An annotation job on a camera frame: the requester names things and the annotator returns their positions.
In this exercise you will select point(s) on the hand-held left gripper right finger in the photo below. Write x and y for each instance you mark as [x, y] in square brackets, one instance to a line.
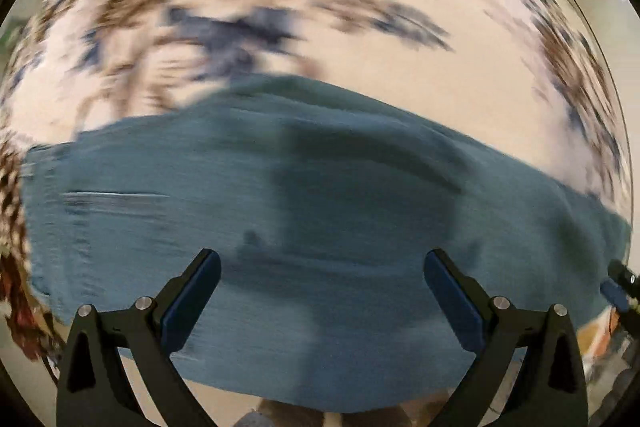
[452, 302]

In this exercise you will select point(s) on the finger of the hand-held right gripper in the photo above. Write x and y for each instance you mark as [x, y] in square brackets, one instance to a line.
[617, 292]

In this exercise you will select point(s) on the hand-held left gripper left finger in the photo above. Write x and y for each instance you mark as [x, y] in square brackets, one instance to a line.
[192, 302]

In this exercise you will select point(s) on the teal pants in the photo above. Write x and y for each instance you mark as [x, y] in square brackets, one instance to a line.
[320, 227]

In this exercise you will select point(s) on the floral printed blanket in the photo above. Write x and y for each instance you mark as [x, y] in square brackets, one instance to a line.
[320, 7]

